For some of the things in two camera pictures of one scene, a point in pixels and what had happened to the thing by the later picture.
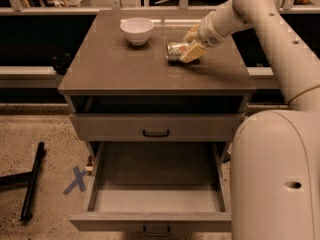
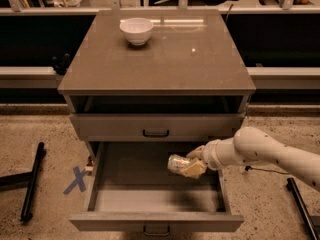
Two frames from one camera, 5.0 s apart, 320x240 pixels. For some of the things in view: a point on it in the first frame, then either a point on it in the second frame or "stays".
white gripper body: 208,34 -> 209,154
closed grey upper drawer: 161,127 stays
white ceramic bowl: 137,30 stays
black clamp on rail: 61,67 stays
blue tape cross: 78,181 stays
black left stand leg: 29,178 stays
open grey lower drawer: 156,187 stays
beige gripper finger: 194,52 -> 195,170
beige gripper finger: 191,35 -> 197,153
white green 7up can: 174,50 -> 176,163
